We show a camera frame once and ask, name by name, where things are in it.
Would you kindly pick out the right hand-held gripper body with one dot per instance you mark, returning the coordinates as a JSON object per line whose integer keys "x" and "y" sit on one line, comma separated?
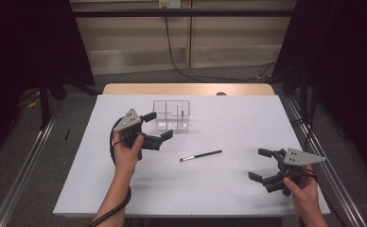
{"x": 301, "y": 157}

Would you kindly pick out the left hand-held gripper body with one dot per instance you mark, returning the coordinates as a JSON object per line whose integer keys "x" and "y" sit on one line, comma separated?
{"x": 128, "y": 121}

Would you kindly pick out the clear acrylic organizer box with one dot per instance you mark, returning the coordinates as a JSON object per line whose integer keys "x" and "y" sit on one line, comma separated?
{"x": 172, "y": 121}

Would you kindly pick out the thin black silver-ferrule makeup brush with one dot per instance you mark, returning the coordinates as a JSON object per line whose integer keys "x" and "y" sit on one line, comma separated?
{"x": 200, "y": 155}

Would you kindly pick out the person's left hand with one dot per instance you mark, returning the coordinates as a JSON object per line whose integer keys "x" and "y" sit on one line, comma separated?
{"x": 126, "y": 159}

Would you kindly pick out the person's right hand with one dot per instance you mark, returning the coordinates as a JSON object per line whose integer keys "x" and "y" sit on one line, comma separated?
{"x": 306, "y": 197}

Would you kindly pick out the white table board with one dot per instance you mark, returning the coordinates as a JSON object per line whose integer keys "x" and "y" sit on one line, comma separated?
{"x": 222, "y": 189}

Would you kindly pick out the wooden table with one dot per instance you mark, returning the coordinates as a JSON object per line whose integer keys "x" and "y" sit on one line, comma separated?
{"x": 188, "y": 89}

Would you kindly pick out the small black floor stick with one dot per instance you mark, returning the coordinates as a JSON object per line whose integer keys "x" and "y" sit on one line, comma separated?
{"x": 67, "y": 134}

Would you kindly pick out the black metal stand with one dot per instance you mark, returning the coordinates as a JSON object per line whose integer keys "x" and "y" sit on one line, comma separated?
{"x": 304, "y": 94}
{"x": 44, "y": 107}

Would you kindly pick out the yellow floor object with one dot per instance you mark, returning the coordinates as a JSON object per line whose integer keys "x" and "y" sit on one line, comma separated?
{"x": 33, "y": 103}

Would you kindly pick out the black curtain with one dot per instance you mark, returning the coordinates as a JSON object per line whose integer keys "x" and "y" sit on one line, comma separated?
{"x": 345, "y": 63}
{"x": 20, "y": 47}

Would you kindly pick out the metal floor rail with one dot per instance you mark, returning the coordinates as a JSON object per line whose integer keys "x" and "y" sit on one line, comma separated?
{"x": 345, "y": 201}
{"x": 24, "y": 176}

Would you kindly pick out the white wall outlet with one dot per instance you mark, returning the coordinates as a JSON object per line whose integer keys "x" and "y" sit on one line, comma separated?
{"x": 169, "y": 3}

